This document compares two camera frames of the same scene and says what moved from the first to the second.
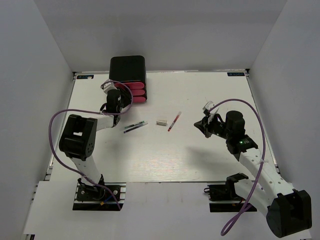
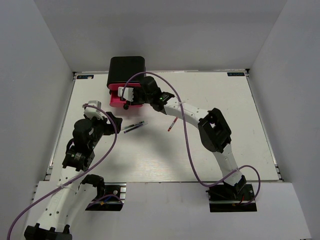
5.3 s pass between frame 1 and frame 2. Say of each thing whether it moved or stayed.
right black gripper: moved
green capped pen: stayed
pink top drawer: stayed
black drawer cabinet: stayed
